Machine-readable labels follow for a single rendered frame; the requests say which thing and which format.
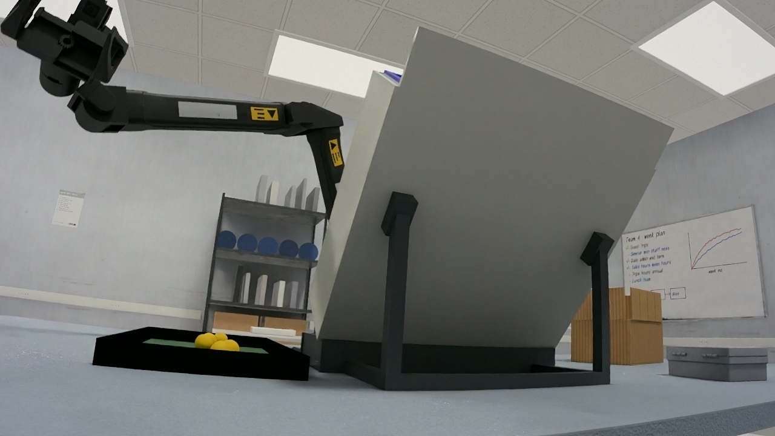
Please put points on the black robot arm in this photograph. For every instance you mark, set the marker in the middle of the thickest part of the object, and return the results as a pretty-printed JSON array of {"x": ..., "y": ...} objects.
[{"x": 97, "y": 109}]

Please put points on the blue square frame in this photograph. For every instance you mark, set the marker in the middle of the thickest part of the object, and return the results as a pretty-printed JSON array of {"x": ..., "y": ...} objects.
[{"x": 393, "y": 75}]

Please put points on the brown cardboard box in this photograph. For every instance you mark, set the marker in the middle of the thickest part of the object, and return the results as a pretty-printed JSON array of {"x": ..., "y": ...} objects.
[{"x": 637, "y": 341}]

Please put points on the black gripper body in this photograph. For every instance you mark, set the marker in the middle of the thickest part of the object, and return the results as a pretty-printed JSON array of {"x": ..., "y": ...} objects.
[{"x": 66, "y": 51}]

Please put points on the grey hinged case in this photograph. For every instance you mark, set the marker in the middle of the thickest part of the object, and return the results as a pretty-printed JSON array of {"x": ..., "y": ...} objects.
[{"x": 721, "y": 363}]

